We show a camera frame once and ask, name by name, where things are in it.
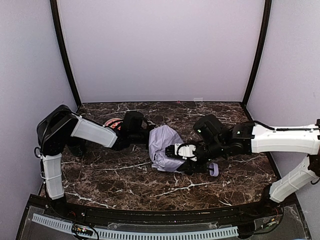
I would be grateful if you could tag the black cup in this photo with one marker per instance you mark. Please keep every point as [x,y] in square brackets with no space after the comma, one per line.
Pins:
[77,148]

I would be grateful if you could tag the lavender folding umbrella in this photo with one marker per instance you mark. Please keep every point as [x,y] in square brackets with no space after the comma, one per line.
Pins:
[159,139]

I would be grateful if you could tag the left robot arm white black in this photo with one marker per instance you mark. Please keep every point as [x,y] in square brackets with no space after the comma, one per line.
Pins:
[64,128]

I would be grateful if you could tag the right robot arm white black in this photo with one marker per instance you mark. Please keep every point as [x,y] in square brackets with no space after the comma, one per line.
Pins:
[256,137]

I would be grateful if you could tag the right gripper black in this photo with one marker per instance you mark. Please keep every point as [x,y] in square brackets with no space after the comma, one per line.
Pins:
[169,151]

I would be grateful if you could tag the grey slotted cable duct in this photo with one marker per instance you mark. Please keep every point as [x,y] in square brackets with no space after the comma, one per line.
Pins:
[117,231]

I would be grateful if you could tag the black front table rail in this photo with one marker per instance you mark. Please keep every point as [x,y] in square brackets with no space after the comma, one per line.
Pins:
[239,214]

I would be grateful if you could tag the left black corner post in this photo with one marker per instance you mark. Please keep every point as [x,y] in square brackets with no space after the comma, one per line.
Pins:
[63,51]

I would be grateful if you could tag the right black corner post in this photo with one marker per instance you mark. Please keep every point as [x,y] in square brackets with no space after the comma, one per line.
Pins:
[258,53]

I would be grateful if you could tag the black corner post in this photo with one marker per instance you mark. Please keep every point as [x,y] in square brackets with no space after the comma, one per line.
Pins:
[63,51]
[258,53]

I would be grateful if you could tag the red patterned plate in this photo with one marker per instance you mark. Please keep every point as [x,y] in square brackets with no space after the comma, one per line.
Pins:
[114,123]

